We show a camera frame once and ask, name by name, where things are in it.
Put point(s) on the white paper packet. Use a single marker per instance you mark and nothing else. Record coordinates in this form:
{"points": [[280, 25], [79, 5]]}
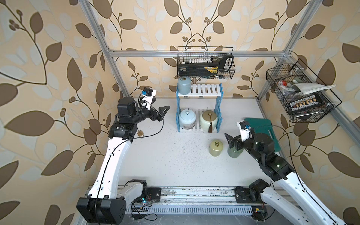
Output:
{"points": [[308, 88]]}

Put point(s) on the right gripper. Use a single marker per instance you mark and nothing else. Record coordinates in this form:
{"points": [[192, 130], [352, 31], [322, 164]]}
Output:
{"points": [[231, 141]]}

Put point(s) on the cream jar with tassel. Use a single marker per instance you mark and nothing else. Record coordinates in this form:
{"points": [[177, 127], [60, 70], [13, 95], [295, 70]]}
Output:
{"points": [[208, 121]]}

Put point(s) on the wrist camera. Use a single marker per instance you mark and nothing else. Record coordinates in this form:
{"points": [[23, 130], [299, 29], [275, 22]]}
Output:
{"points": [[147, 97], [245, 130]]}

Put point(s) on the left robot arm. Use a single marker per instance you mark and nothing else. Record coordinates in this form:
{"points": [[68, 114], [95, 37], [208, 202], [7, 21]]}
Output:
{"points": [[121, 136]]}

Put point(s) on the blue white two-tier shelf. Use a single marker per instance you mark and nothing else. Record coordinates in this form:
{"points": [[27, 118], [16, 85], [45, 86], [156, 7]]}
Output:
{"points": [[199, 91]]}

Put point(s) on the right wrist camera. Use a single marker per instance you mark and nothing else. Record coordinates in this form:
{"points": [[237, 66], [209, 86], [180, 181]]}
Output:
{"points": [[245, 130]]}

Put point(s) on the bit set tray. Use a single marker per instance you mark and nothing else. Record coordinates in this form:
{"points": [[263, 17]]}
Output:
{"points": [[305, 104]]}

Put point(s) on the black wire basket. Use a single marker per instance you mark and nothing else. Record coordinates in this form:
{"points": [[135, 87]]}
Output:
{"points": [[282, 77], [223, 55]]}

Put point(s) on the blue cylindrical tea canister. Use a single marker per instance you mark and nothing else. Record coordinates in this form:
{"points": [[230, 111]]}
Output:
{"points": [[184, 85]]}

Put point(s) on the green cylindrical tea canister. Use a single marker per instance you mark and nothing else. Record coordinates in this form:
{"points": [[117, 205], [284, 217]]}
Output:
{"points": [[234, 152]]}

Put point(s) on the yellow-green cylindrical tea canister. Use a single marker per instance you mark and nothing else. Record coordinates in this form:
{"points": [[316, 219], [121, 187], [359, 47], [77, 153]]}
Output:
{"points": [[215, 148]]}

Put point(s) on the black yellow tool box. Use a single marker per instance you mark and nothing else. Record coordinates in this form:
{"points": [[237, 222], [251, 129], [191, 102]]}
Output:
{"points": [[198, 69]]}

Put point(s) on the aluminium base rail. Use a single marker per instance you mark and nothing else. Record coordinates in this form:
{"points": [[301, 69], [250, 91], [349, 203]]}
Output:
{"points": [[197, 195]]}

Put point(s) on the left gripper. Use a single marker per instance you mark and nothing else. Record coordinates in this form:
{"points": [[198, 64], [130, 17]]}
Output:
{"points": [[154, 116]]}

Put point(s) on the back black wire basket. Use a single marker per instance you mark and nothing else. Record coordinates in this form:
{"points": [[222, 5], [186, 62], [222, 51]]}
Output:
{"points": [[223, 55]]}

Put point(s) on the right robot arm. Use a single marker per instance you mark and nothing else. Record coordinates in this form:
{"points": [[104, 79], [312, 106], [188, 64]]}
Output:
{"points": [[309, 209]]}

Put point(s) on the light blue round jar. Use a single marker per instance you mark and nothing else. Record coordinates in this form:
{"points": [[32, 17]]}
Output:
{"points": [[187, 119]]}

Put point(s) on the white bit row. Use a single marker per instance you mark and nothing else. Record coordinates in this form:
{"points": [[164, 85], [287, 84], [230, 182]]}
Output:
{"points": [[200, 60]]}

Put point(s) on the right black wire basket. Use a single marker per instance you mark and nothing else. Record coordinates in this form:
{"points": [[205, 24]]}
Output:
{"points": [[282, 77]]}

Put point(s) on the green plastic tool case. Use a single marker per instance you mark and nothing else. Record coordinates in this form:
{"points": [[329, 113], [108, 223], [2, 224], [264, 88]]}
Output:
{"points": [[264, 126]]}

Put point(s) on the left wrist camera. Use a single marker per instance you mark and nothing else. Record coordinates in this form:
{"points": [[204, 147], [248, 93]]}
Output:
{"points": [[147, 97]]}

